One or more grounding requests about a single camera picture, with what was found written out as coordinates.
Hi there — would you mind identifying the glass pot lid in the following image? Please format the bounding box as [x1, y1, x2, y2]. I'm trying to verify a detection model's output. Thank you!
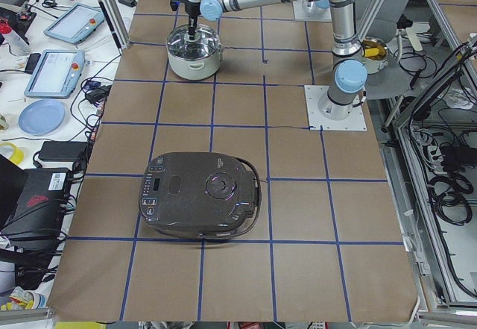
[166, 24, 221, 60]

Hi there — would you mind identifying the pale green electric pot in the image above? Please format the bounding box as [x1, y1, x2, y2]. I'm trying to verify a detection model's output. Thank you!
[166, 44, 224, 81]

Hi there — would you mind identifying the upper teach pendant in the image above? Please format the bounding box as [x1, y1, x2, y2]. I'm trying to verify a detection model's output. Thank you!
[43, 4, 105, 44]

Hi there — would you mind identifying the teach pendant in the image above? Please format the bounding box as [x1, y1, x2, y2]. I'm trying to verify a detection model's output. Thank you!
[24, 49, 85, 98]
[43, 4, 105, 44]

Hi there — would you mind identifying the lower teach pendant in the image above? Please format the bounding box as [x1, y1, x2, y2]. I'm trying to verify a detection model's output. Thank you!
[24, 49, 85, 98]

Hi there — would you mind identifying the dark brown rice cooker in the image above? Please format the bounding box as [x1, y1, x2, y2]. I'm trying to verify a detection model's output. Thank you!
[139, 151, 262, 239]

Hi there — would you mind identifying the blue plate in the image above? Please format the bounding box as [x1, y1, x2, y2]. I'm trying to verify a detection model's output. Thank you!
[18, 99, 65, 136]

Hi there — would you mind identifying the steel bowl with yellow item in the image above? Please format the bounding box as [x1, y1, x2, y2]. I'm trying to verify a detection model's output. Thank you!
[361, 37, 389, 75]

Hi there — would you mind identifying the black power adapter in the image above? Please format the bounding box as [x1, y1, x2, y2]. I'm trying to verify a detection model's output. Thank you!
[38, 141, 86, 162]

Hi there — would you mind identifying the yellow tape roll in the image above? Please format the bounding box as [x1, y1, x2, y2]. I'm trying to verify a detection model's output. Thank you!
[0, 142, 24, 165]

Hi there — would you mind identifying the black red box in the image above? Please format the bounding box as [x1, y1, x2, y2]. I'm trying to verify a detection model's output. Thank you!
[2, 167, 73, 235]

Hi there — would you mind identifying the aluminium frame post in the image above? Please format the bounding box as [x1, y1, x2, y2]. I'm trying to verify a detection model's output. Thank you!
[97, 0, 130, 50]

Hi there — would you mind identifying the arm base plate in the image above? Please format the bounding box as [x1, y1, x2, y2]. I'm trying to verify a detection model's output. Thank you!
[292, 0, 331, 22]
[304, 85, 367, 131]

